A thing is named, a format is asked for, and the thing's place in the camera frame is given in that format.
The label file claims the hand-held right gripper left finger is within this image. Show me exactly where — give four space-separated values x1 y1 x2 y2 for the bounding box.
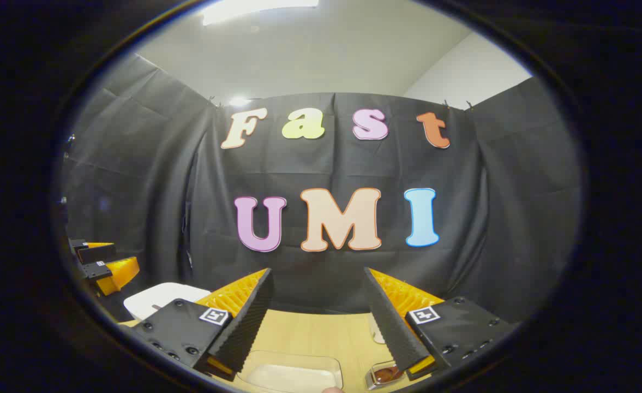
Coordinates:
134 268 274 378

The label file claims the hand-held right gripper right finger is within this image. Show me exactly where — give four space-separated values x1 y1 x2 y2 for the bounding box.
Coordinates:
364 267 518 381

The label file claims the white rice cooker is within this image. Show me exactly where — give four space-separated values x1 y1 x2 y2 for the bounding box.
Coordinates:
123 282 212 321

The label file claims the metal chopstick holder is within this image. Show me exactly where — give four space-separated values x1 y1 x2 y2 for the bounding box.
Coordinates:
364 360 409 391

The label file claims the clear plastic rice tray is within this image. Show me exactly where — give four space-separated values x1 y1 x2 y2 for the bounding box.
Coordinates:
238 349 344 393

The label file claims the black backdrop cloth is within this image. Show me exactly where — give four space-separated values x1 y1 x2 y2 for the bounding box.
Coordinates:
62 52 583 323

